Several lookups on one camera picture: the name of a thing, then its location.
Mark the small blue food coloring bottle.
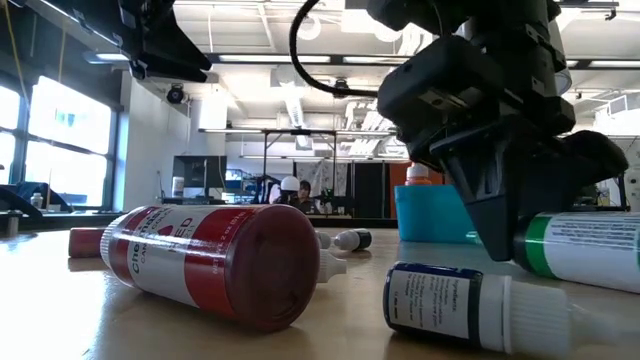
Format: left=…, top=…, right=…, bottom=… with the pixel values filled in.
left=382, top=260, right=621, bottom=359

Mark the black wall panel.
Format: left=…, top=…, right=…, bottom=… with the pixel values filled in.
left=352, top=160, right=386, bottom=219

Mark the long ceiling light bar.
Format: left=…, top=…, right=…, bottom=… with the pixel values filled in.
left=82, top=49, right=416, bottom=67

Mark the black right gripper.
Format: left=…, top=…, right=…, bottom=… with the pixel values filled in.
left=429, top=2, right=630, bottom=262

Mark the white ceiling ring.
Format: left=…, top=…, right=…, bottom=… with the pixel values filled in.
left=298, top=14, right=322, bottom=42

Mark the large dark-framed window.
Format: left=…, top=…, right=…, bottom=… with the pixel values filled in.
left=0, top=74, right=120, bottom=211

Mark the black table edge rail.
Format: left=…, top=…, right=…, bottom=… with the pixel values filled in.
left=0, top=212, right=399, bottom=232

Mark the small black food coloring bottle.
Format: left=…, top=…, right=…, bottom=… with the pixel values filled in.
left=333, top=228, right=374, bottom=252

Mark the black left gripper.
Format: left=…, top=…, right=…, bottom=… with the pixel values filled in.
left=118, top=0, right=214, bottom=84

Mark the black camera cable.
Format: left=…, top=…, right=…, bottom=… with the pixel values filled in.
left=288, top=0, right=381, bottom=99

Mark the black background rig frame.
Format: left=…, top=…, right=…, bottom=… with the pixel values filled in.
left=260, top=128, right=339, bottom=216

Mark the orange food coloring bottle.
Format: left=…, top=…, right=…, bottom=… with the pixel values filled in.
left=404, top=162, right=433, bottom=187

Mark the person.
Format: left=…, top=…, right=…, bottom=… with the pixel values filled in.
left=293, top=179, right=321, bottom=215

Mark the grey metal post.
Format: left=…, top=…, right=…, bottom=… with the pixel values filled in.
left=3, top=209, right=24, bottom=239

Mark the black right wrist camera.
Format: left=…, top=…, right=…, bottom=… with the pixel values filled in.
left=376, top=33, right=506, bottom=147

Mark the teal plastic bin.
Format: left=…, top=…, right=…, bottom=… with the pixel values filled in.
left=393, top=183, right=484, bottom=245

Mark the large red food coloring bottle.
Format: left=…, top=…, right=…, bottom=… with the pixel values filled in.
left=68, top=203, right=322, bottom=334

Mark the large green food coloring bottle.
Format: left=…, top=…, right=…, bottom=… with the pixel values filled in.
left=513, top=211, right=640, bottom=295

